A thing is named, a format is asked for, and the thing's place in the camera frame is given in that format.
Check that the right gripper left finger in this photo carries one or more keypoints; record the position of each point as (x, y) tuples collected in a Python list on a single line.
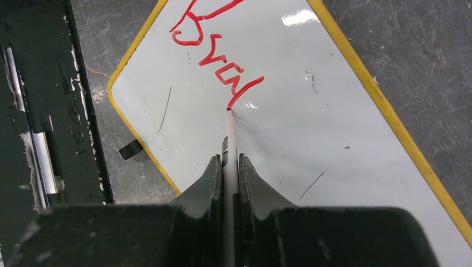
[(196, 233)]

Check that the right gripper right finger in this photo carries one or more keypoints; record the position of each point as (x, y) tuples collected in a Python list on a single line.
[(258, 233)]

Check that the red whiteboard marker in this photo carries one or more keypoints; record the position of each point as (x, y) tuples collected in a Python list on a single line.
[(230, 188)]

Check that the yellow framed whiteboard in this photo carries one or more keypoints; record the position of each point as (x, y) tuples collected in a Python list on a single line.
[(313, 129)]

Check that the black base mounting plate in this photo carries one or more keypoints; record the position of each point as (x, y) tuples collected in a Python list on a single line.
[(44, 90)]

